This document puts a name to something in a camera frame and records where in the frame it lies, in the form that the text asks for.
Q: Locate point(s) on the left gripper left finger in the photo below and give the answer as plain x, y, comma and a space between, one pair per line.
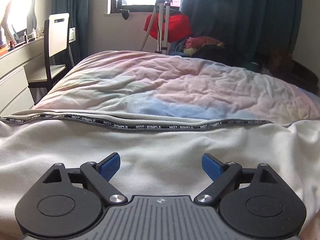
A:
67, 201

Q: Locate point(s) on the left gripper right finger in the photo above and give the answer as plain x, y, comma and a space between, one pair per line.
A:
256, 202

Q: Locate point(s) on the white sweatpants with black stripe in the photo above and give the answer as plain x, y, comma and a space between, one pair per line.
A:
159, 155

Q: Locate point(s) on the pile of mixed clothes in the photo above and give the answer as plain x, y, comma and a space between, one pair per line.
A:
208, 48

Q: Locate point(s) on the white dressing table with drawers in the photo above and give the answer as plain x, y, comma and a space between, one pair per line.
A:
17, 68

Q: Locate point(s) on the pastel tie-dye bed duvet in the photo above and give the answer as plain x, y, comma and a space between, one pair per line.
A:
155, 84

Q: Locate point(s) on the black and white chair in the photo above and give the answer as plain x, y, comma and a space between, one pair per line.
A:
45, 70

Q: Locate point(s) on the right teal curtain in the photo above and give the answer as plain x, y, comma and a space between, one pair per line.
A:
246, 26

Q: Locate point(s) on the teal curtain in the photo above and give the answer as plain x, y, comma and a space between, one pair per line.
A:
79, 17
246, 26

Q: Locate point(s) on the white framed vanity mirror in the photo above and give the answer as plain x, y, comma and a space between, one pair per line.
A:
21, 19

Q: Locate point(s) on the left teal curtain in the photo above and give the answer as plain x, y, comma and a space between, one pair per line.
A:
79, 17

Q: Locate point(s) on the white garment steamer stand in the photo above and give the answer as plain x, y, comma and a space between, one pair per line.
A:
160, 14

